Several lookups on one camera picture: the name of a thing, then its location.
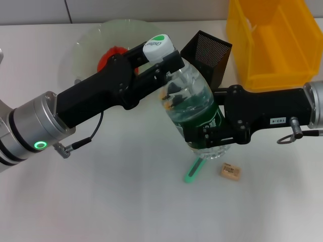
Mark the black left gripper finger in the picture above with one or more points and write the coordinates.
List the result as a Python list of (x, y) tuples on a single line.
[(172, 61)]

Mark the clear glass fruit plate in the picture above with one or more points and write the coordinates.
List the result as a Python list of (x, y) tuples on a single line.
[(83, 48)]

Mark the green utility knife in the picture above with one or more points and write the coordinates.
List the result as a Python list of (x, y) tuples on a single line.
[(193, 171)]

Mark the beige eraser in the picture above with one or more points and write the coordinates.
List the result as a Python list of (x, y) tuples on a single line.
[(229, 172)]

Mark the clear water bottle green label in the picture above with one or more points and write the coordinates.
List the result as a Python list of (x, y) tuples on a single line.
[(186, 95)]

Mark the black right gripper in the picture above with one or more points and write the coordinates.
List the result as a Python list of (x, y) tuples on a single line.
[(265, 108)]

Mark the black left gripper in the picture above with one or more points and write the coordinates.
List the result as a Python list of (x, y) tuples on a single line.
[(96, 93)]

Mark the black mesh pen holder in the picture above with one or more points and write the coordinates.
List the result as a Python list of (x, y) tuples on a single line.
[(212, 48)]

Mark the yellow plastic storage bin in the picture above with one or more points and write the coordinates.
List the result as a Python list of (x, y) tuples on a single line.
[(277, 50)]

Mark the orange fruit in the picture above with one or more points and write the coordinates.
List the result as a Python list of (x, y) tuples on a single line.
[(104, 59)]

